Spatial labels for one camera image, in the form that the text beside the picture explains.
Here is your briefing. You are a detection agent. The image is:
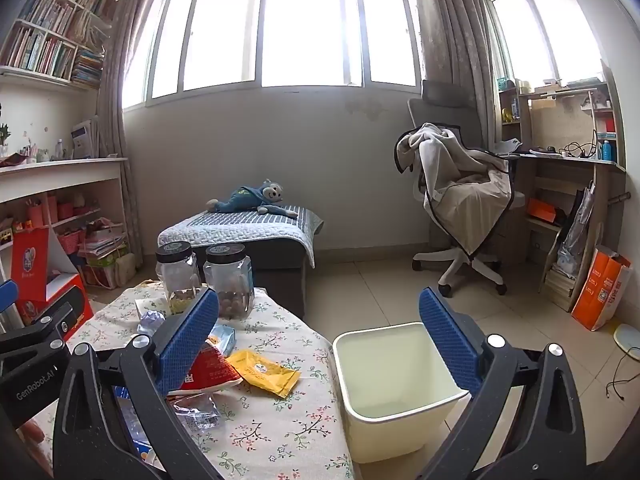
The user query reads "blue clear plastic packaging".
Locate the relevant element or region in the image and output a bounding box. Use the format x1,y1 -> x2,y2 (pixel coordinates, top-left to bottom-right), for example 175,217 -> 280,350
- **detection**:
112,385 -> 161,466

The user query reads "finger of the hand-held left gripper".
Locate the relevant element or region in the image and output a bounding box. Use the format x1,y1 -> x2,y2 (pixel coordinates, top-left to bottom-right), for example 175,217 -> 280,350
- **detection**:
0,279 -> 23,336
0,300 -> 77,361

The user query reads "white desk calendar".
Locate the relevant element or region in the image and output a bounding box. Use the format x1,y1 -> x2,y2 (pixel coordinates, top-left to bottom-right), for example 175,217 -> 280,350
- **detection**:
70,117 -> 101,159

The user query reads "clear plastic wrapper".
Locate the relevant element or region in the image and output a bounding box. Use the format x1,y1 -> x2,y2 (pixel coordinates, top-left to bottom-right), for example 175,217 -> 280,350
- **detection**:
172,392 -> 223,432

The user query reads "large white framed window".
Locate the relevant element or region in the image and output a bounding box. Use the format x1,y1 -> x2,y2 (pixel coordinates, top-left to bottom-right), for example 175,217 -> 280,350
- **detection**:
122,0 -> 422,111

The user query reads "beige blanket with dark trim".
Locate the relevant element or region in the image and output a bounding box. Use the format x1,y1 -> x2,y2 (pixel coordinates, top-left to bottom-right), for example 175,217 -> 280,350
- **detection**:
395,122 -> 516,261

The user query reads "clear jar with dark nuts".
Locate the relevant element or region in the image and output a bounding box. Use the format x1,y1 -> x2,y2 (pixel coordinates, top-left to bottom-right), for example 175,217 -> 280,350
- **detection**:
202,243 -> 254,320

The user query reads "clear jar with pistachios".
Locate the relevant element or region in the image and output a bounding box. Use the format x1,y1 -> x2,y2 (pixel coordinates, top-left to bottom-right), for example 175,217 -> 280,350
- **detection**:
155,241 -> 202,316

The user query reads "dark ottoman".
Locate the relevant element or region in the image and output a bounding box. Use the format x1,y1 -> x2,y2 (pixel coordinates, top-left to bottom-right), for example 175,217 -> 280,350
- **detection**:
160,242 -> 307,320

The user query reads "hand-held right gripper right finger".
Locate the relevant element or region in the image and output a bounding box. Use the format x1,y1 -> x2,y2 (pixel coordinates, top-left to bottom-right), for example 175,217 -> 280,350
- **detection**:
417,287 -> 588,480

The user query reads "grey patterned curtain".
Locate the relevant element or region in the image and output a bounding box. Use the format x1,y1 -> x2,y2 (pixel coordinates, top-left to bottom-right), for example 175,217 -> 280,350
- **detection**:
97,0 -> 171,281
410,0 -> 497,147

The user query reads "orange paper bag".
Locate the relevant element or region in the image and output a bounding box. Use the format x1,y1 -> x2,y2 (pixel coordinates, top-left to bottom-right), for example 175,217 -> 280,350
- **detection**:
571,245 -> 633,332

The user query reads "pink plastic basket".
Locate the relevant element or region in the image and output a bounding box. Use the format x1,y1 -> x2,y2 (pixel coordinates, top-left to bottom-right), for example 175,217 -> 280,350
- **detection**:
57,232 -> 84,257

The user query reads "floral tablecloth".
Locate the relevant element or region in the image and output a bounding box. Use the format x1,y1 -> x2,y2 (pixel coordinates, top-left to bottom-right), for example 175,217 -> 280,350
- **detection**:
20,280 -> 357,480

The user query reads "person's left hand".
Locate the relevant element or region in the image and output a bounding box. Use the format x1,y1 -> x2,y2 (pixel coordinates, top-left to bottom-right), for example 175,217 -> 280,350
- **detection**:
17,417 -> 48,448

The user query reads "black floor cable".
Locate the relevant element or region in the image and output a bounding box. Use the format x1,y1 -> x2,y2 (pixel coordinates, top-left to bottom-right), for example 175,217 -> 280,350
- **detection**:
605,345 -> 640,401

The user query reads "small white framed window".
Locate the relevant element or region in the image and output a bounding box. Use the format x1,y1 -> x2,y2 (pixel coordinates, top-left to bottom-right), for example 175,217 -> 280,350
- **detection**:
482,0 -> 607,92

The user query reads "blue white packet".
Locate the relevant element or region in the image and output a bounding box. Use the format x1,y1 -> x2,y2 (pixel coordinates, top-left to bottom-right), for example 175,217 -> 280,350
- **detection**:
207,324 -> 237,357

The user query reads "cream plastic waste bin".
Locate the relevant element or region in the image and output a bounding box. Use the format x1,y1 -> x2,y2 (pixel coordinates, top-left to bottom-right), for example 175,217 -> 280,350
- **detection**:
332,322 -> 472,465

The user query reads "yellow packet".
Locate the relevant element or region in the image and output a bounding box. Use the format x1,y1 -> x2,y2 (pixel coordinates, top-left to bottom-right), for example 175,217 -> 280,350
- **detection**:
226,350 -> 302,400

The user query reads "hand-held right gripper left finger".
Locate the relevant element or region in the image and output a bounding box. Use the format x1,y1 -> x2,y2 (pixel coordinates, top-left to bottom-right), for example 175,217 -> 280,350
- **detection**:
52,287 -> 223,480

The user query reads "red snack packet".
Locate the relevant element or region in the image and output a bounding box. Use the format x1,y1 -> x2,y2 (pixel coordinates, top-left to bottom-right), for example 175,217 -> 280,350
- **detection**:
167,347 -> 244,397

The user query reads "orange box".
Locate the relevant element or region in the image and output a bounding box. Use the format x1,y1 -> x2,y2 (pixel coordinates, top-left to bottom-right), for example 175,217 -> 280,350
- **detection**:
527,197 -> 568,226

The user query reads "white tote bag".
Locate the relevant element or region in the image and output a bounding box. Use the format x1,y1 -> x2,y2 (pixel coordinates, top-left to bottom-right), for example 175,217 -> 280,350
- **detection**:
82,252 -> 137,289

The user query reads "wooden desk with hutch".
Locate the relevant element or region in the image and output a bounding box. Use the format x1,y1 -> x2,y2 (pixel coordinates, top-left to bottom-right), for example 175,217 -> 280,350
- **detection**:
495,80 -> 628,312

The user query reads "white wall bookshelf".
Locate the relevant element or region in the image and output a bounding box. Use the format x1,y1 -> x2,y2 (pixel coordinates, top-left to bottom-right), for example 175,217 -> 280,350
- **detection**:
0,0 -> 123,92

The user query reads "white low shelf unit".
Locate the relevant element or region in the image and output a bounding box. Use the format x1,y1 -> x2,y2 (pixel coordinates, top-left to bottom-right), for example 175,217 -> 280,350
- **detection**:
0,156 -> 131,306

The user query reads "white grey office chair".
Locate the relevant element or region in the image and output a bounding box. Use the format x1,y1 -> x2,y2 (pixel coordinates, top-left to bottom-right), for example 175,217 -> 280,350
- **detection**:
407,80 -> 528,297

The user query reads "stack of papers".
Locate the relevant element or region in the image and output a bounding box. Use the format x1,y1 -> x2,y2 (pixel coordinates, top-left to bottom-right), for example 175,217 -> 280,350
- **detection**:
77,232 -> 127,262

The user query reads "white round floor scale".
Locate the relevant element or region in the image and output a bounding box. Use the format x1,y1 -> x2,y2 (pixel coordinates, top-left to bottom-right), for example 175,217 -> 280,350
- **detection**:
612,323 -> 640,349

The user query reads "blue plush monkey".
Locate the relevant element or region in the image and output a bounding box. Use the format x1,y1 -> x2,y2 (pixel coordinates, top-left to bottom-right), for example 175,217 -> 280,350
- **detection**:
206,178 -> 299,219

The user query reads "row of books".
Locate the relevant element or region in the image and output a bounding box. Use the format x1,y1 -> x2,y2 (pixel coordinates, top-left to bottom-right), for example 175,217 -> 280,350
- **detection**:
0,0 -> 118,86

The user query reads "silver plastic bag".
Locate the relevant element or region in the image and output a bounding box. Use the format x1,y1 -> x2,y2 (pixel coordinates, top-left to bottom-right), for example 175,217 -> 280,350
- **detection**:
557,182 -> 596,276

